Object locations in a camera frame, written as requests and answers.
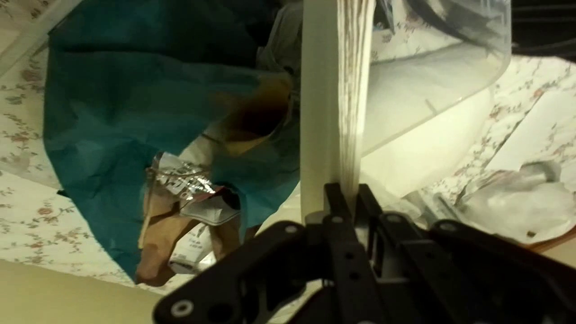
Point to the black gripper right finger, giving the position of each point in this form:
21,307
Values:
457,270

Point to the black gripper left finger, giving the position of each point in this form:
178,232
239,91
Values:
343,270

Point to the clear plastic bag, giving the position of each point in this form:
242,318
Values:
516,203

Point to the small white tube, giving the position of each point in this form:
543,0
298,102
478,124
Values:
192,248

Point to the brown paper bag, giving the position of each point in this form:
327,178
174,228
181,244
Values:
163,234

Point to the silver foil wrapper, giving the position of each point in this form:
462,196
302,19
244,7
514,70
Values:
181,176

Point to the teal fabric bag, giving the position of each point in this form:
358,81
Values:
120,90

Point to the floral bed sheet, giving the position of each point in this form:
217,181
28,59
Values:
25,208

